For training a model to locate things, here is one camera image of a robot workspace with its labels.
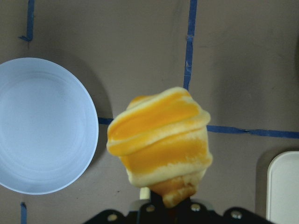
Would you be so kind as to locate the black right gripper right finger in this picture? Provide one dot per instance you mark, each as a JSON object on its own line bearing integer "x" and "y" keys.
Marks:
{"x": 191, "y": 212}

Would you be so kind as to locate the white rectangular tray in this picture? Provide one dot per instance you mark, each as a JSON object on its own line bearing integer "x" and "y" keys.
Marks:
{"x": 282, "y": 204}

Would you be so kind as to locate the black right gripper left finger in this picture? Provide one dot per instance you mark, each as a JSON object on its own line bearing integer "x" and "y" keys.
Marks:
{"x": 147, "y": 213}

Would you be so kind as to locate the orange striped bread roll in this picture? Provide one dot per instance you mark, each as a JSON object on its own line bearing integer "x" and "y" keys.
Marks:
{"x": 162, "y": 141}

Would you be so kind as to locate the light blue plate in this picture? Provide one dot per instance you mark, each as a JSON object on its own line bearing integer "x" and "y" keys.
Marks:
{"x": 48, "y": 126}

